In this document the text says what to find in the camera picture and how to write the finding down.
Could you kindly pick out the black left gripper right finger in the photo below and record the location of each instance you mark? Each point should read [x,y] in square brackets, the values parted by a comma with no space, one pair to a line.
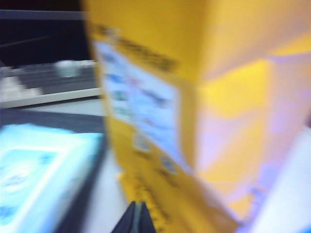
[145,223]

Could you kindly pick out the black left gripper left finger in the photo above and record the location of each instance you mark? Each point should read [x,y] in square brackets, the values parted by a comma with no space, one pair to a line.
[127,223]

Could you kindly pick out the yellow paper bag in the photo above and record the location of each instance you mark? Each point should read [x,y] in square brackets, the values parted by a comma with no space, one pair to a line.
[150,29]

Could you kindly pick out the light blue wet wipes pack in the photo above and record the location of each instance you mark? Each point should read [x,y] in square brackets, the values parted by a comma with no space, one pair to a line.
[36,170]

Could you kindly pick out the grey fabric mat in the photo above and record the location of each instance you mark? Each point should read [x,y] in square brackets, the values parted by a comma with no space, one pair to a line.
[48,119]

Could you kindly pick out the white and grey keyboard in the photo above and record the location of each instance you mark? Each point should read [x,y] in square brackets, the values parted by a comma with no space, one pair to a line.
[48,85]

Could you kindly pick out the small white round gadget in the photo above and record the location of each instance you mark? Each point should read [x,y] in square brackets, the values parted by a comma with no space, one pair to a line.
[66,68]

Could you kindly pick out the blue office partition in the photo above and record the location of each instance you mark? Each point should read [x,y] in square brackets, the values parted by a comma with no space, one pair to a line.
[48,48]

